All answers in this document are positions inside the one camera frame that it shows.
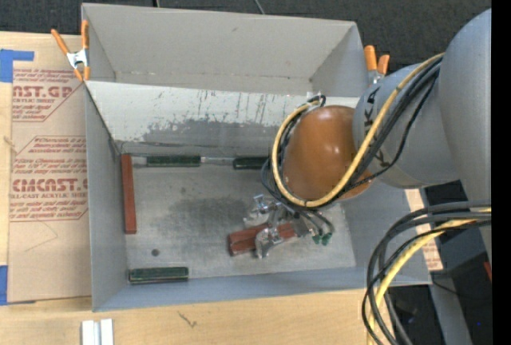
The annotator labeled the red-brown flat block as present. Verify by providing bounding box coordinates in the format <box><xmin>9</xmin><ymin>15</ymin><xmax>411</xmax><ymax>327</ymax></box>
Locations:
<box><xmin>121</xmin><ymin>153</ymin><xmax>138</xmax><ymax>235</ymax></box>
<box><xmin>227</xmin><ymin>220</ymin><xmax>299</xmax><ymax>257</ymax></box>

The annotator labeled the dark green flat block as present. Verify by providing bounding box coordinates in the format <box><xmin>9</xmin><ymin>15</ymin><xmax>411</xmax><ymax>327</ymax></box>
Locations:
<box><xmin>128</xmin><ymin>266</ymin><xmax>190</xmax><ymax>284</ymax></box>
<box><xmin>145</xmin><ymin>155</ymin><xmax>202</xmax><ymax>169</ymax></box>
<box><xmin>232</xmin><ymin>156</ymin><xmax>269</xmax><ymax>171</ymax></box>

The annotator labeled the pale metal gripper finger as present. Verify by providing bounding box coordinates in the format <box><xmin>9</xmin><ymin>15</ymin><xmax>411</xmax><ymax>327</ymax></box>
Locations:
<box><xmin>243</xmin><ymin>193</ymin><xmax>278</xmax><ymax>227</ymax></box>
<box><xmin>254</xmin><ymin>225</ymin><xmax>286</xmax><ymax>260</ymax></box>

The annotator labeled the brown cardboard board red print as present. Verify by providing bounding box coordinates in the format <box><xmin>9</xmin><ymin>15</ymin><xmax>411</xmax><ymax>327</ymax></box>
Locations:
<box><xmin>0</xmin><ymin>30</ymin><xmax>445</xmax><ymax>307</ymax></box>

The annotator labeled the grey metal bin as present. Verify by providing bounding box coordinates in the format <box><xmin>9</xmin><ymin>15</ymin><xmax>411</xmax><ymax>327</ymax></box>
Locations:
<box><xmin>81</xmin><ymin>2</ymin><xmax>433</xmax><ymax>313</ymax></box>

